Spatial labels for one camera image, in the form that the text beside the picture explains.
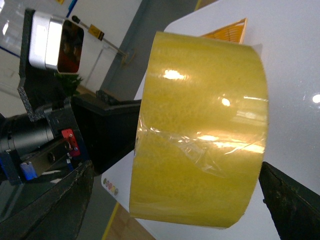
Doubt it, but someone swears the yellow packing tape roll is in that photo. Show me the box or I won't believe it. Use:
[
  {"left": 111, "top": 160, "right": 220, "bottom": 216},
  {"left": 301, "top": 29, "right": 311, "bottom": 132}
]
[{"left": 129, "top": 32, "right": 269, "bottom": 228}]

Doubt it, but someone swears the yellow woven basket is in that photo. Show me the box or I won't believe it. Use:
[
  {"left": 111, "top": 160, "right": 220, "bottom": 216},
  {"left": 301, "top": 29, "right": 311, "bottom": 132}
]
[{"left": 201, "top": 18, "right": 248, "bottom": 44}]

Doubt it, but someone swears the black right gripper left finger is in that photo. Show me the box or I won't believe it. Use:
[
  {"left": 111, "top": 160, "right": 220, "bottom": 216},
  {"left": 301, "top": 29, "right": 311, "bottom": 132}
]
[{"left": 0, "top": 161, "right": 95, "bottom": 240}]

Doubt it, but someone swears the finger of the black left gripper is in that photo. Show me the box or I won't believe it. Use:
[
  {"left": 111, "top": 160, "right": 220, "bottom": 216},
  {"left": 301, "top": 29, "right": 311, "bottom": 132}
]
[{"left": 72, "top": 90, "right": 142, "bottom": 175}]

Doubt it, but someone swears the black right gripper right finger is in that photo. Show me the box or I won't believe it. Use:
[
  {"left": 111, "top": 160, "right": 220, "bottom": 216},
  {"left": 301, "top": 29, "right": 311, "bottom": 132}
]
[{"left": 258, "top": 161, "right": 320, "bottom": 240}]

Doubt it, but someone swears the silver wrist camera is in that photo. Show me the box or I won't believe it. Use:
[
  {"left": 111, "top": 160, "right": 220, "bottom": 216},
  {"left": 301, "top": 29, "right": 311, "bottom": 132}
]
[{"left": 28, "top": 11, "right": 84, "bottom": 74}]

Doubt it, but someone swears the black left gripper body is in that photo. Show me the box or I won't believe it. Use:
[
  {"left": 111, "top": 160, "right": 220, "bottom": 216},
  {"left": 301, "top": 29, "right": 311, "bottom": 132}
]
[{"left": 0, "top": 77, "right": 90, "bottom": 185}]

